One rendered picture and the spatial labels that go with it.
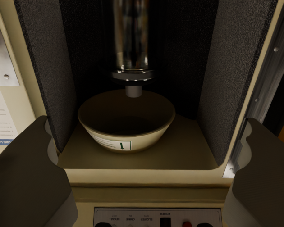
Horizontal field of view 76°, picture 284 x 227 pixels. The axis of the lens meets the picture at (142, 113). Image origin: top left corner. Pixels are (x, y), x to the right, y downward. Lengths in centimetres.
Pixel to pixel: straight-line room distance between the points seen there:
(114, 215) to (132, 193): 4
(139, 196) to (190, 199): 8
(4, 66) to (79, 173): 18
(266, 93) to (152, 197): 21
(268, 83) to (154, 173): 19
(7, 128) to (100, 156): 67
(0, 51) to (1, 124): 72
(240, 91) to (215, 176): 14
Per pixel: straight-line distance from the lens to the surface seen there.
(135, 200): 31
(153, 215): 31
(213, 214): 33
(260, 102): 26
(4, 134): 98
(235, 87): 26
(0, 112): 91
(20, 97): 26
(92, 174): 31
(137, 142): 28
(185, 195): 32
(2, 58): 25
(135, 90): 30
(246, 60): 25
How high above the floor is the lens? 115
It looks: 31 degrees up
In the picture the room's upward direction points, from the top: 179 degrees counter-clockwise
